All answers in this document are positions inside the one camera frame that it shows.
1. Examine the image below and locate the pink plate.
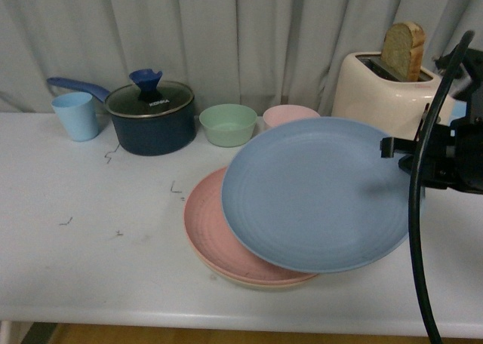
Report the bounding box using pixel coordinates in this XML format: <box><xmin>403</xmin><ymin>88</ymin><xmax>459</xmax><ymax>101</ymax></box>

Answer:
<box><xmin>183</xmin><ymin>166</ymin><xmax>320</xmax><ymax>285</ymax></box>

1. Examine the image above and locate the black cable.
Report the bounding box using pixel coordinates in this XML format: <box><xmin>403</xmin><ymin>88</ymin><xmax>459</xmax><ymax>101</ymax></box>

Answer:
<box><xmin>408</xmin><ymin>29</ymin><xmax>475</xmax><ymax>344</ymax></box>

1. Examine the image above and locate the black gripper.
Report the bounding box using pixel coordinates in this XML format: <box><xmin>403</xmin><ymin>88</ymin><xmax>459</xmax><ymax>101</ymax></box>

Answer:
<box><xmin>380</xmin><ymin>48</ymin><xmax>482</xmax><ymax>193</ymax></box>

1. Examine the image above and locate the grey curtain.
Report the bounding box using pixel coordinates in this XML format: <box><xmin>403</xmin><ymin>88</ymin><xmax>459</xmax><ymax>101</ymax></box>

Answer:
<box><xmin>1</xmin><ymin>0</ymin><xmax>482</xmax><ymax>115</ymax></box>

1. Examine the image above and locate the glass pot lid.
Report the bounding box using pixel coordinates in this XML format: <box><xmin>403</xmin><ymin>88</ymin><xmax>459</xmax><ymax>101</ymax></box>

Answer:
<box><xmin>105</xmin><ymin>69</ymin><xmax>194</xmax><ymax>118</ymax></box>

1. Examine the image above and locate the dark blue pot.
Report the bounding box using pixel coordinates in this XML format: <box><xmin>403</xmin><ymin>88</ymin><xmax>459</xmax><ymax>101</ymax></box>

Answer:
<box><xmin>47</xmin><ymin>77</ymin><xmax>196</xmax><ymax>156</ymax></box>

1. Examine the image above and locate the cream toaster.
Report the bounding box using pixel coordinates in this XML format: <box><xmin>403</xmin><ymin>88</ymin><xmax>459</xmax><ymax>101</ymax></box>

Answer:
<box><xmin>331</xmin><ymin>53</ymin><xmax>441</xmax><ymax>140</ymax></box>

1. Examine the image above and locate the light blue cup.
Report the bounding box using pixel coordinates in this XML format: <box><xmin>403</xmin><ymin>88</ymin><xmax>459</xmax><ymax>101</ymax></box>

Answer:
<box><xmin>450</xmin><ymin>100</ymin><xmax>466</xmax><ymax>121</ymax></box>
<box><xmin>51</xmin><ymin>92</ymin><xmax>100</xmax><ymax>142</ymax></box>

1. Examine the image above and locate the bread slice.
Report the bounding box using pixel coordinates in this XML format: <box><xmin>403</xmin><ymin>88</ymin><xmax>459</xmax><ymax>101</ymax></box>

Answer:
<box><xmin>381</xmin><ymin>21</ymin><xmax>426</xmax><ymax>82</ymax></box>

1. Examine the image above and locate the blue plate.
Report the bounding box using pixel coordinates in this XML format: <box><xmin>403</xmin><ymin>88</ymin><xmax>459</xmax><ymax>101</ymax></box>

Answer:
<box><xmin>221</xmin><ymin>118</ymin><xmax>410</xmax><ymax>273</ymax></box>

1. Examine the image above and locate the green bowl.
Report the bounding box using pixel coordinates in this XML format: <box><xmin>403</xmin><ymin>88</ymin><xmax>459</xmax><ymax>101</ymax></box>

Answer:
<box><xmin>199</xmin><ymin>104</ymin><xmax>257</xmax><ymax>148</ymax></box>

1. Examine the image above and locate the pink bowl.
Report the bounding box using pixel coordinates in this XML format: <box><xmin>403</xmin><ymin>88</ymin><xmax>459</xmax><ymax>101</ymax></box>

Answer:
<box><xmin>263</xmin><ymin>104</ymin><xmax>320</xmax><ymax>131</ymax></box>

